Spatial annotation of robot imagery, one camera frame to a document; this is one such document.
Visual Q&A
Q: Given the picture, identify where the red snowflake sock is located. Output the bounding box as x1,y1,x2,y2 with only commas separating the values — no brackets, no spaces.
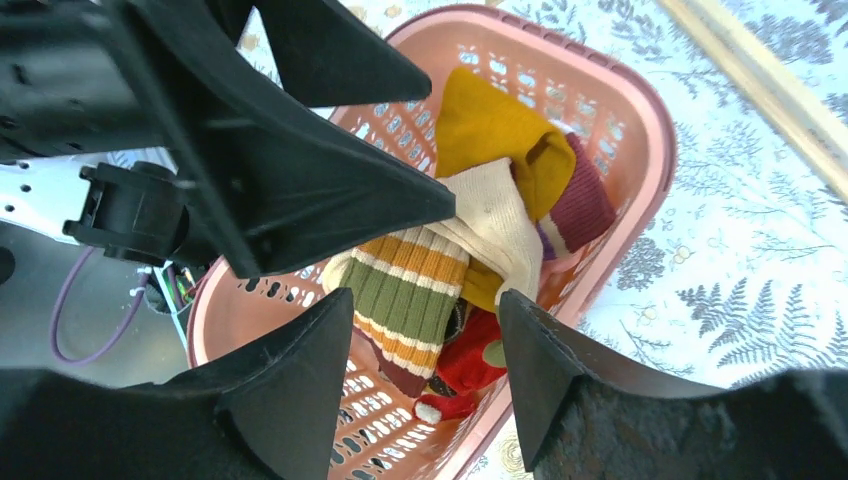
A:
414,307,507,425

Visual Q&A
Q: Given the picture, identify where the beige maroon striped sock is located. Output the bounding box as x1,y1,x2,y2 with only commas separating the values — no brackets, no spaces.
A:
321,157,546,399

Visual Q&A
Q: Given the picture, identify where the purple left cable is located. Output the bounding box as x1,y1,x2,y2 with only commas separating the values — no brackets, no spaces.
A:
50,245,152,367

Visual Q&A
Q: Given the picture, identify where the pink laundry basket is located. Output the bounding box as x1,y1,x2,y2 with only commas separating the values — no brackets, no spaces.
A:
188,5,677,479

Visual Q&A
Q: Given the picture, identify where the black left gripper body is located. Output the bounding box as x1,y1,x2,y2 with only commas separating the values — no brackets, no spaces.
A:
1,1,174,163

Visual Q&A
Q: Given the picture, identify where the beige purple striped sock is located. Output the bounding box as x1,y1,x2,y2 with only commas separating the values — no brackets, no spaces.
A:
536,132,616,261

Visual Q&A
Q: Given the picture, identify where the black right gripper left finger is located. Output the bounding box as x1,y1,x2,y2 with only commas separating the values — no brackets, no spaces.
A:
1,289,353,479

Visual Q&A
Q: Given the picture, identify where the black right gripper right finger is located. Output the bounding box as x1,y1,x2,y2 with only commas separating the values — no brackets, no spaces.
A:
499,290,847,479

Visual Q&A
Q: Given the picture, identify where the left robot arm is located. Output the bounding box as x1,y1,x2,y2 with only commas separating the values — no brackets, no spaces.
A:
1,1,455,279

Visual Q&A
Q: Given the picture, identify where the mustard yellow sock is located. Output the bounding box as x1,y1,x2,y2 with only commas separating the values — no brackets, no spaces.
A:
430,68,576,312

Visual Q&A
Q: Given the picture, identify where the wooden clothes rack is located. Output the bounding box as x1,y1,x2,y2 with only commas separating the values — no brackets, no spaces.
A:
659,0,847,200

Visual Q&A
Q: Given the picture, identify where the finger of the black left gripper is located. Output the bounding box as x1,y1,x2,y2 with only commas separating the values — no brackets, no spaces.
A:
254,0,432,107
132,1,455,278

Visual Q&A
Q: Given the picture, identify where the floral patterned mat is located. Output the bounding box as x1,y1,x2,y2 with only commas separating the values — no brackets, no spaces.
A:
235,0,848,480

